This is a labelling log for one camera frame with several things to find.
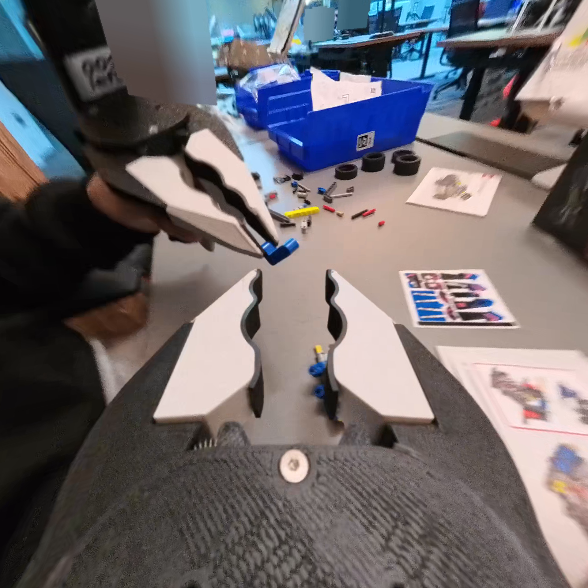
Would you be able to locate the pile of small lego pieces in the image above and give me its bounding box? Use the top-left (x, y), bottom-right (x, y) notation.
top-left (250, 171), bottom-right (386, 232)

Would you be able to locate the dark lego set box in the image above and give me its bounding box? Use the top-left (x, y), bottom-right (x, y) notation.
top-left (532, 138), bottom-right (588, 258)

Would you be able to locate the brown office desk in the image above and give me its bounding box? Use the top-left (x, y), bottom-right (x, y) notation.
top-left (436, 28), bottom-right (566, 121)
top-left (317, 28), bottom-right (442, 79)

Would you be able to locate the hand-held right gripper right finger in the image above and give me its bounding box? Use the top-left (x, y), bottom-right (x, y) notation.
top-left (325, 269), bottom-right (435, 425)

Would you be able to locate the clear plastic bag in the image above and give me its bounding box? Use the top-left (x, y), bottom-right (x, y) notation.
top-left (241, 62), bottom-right (304, 88)

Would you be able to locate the colourful sticker sheet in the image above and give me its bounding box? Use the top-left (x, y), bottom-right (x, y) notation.
top-left (399, 269), bottom-right (520, 329)

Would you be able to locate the person's left forearm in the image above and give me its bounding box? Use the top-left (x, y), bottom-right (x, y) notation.
top-left (0, 179), bottom-right (154, 318)

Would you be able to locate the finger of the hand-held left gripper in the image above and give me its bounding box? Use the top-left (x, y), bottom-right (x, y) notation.
top-left (184, 128), bottom-right (281, 247)
top-left (125, 153), bottom-right (265, 258)

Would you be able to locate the lego instruction booklet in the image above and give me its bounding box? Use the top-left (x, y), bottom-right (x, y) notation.
top-left (434, 345), bottom-right (588, 588)

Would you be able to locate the white printed parts sheet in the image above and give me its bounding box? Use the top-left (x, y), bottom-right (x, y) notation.
top-left (405, 167), bottom-right (503, 217)

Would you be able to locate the blue angled lego piece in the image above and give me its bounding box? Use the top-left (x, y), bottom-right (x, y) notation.
top-left (261, 239), bottom-right (300, 266)

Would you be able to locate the person's torso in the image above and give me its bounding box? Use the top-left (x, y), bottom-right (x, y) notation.
top-left (0, 312), bottom-right (120, 588)

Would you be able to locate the small blue plastic bin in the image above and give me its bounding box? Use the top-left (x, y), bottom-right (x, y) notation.
top-left (235, 64), bottom-right (318, 130)

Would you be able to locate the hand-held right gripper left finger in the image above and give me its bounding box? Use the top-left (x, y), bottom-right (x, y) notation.
top-left (153, 269), bottom-right (265, 435)

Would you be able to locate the black office chair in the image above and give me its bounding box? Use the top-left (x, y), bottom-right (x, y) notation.
top-left (448, 0), bottom-right (481, 38)

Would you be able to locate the large blue plastic bin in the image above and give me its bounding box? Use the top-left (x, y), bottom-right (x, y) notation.
top-left (267, 78), bottom-right (435, 172)

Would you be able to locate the person's left hand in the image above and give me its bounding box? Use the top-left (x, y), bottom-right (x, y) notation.
top-left (86, 175), bottom-right (205, 244)

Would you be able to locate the wooden cabinet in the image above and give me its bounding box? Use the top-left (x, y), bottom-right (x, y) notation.
top-left (0, 122), bottom-right (47, 203)

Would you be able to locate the blue lego car assembly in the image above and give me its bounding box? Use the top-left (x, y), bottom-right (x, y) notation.
top-left (307, 345), bottom-right (329, 398)

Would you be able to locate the white paper sheet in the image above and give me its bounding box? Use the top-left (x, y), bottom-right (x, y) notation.
top-left (310, 68), bottom-right (383, 112)

